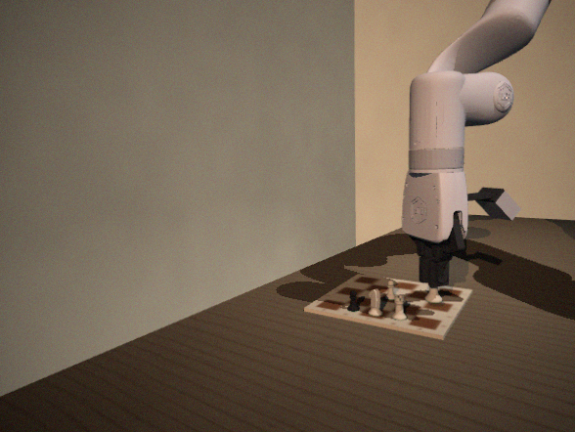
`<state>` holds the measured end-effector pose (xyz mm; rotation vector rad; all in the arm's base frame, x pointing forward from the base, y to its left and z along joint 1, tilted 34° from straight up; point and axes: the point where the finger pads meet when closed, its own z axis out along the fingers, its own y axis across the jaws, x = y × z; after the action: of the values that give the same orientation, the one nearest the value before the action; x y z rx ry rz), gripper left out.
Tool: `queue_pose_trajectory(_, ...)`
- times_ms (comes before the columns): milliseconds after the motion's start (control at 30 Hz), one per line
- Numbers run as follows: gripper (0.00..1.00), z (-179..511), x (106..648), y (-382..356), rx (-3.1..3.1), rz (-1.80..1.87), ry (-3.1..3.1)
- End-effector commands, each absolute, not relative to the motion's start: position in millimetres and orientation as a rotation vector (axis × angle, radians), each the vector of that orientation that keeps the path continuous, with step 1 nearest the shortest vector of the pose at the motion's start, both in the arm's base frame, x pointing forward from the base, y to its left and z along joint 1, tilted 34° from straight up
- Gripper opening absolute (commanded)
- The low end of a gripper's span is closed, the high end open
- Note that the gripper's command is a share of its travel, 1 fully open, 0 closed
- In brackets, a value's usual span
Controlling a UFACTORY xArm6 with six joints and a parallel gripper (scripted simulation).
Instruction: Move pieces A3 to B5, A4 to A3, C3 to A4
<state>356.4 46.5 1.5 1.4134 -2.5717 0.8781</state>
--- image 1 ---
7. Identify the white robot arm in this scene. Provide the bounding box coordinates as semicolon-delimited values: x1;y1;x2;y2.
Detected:
409;0;552;221

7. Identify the white pawn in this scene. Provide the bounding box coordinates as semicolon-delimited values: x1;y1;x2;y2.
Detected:
385;281;395;300

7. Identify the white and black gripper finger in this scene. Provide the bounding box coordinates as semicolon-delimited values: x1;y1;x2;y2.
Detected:
428;211;465;287
409;236;432;283

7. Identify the white rook chess piece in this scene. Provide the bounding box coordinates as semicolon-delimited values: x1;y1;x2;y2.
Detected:
392;295;407;321

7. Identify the checkered chessboard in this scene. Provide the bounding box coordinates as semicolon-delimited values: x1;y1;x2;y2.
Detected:
304;274;472;340

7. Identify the white chess king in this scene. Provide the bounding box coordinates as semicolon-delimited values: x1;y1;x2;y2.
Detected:
424;287;442;303

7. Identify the white knight chess piece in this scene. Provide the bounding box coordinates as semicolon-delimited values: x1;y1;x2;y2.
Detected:
369;289;382;317

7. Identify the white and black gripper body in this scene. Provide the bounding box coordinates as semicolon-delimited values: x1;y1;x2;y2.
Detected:
402;168;468;243

